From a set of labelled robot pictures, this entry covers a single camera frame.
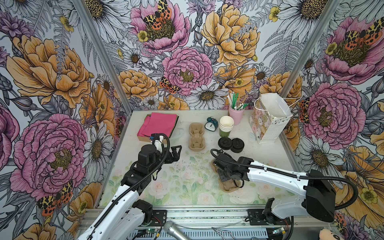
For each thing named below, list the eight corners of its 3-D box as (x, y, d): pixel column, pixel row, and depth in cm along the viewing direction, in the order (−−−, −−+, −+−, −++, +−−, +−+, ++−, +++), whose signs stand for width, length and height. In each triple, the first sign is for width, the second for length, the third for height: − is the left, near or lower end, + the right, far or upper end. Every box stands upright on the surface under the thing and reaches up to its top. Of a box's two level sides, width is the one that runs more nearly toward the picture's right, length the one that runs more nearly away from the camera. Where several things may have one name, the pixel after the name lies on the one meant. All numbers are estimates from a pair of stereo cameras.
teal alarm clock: (204, 128, 112) (205, 120, 106) (208, 123, 116) (208, 115, 109) (215, 132, 110) (216, 124, 103) (218, 126, 114) (219, 118, 107)
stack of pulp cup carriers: (188, 153, 99) (187, 149, 96) (189, 126, 114) (189, 122, 110) (205, 153, 99) (205, 149, 96) (204, 126, 114) (204, 122, 110)
